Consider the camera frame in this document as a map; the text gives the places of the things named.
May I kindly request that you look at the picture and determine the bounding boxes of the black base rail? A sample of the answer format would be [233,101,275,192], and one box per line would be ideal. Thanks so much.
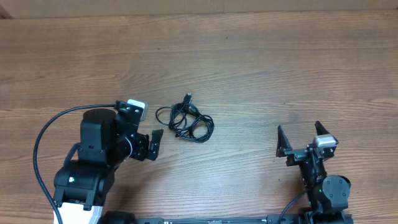
[130,214,305,224]

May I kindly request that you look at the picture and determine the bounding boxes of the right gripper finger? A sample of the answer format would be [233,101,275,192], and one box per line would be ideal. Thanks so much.
[315,121,330,136]
[276,125,292,157]

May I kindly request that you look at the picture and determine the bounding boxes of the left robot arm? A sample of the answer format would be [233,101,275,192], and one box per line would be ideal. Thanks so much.
[53,100,164,223]

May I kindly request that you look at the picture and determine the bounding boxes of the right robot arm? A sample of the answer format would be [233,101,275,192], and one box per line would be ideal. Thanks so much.
[276,121,353,223]

